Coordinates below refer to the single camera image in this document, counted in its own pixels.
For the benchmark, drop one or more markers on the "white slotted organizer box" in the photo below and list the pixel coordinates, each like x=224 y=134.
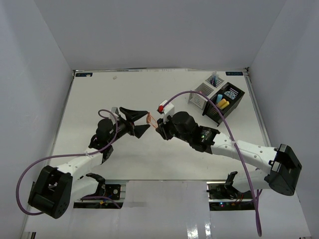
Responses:
x=207 y=89

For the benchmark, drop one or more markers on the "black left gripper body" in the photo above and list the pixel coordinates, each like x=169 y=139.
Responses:
x=124 y=127

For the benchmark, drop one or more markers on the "black xdof label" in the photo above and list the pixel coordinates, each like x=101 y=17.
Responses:
x=83 y=74
x=234 y=73

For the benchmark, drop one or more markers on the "black XDOF label right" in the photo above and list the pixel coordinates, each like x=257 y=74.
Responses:
x=234 y=73

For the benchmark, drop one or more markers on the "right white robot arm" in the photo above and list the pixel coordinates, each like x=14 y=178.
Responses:
x=277 y=168

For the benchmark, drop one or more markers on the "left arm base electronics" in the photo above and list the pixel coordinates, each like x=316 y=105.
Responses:
x=93 y=191

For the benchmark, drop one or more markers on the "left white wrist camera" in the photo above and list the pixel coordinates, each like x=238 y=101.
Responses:
x=115 y=111

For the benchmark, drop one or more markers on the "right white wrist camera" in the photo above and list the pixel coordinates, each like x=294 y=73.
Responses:
x=166 y=109

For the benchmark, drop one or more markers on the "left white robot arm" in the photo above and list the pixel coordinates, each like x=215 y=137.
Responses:
x=57 y=187

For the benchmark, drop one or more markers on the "black slotted organizer box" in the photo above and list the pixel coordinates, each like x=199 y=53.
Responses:
x=226 y=99

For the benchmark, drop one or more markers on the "purple gel pen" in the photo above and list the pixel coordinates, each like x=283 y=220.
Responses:
x=212 y=79

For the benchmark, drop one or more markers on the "orange highlighter marker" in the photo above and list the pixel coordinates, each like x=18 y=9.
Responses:
x=221 y=102

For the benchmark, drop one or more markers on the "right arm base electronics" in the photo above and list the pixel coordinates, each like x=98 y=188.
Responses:
x=223 y=196

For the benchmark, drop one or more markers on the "yellow highlighter marker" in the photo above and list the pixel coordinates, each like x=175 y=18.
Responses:
x=224 y=105

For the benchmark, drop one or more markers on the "round blue-white tape tin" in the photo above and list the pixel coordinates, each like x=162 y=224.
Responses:
x=230 y=95

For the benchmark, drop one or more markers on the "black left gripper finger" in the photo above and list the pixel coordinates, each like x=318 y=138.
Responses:
x=133 y=115
x=139 y=130

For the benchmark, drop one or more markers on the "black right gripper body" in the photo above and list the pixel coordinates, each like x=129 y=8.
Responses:
x=168 y=127

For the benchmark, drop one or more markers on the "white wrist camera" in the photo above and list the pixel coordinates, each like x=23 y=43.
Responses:
x=115 y=111
x=166 y=109

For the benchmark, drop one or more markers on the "black XDOF label left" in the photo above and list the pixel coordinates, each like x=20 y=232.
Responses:
x=83 y=74

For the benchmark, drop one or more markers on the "green gel pen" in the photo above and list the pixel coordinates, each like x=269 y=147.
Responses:
x=216 y=77

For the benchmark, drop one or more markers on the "aluminium table frame rail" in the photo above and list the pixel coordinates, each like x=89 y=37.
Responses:
x=259 y=117

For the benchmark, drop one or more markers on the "blue highlighter marker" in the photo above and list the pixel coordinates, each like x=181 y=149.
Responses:
x=219 y=98

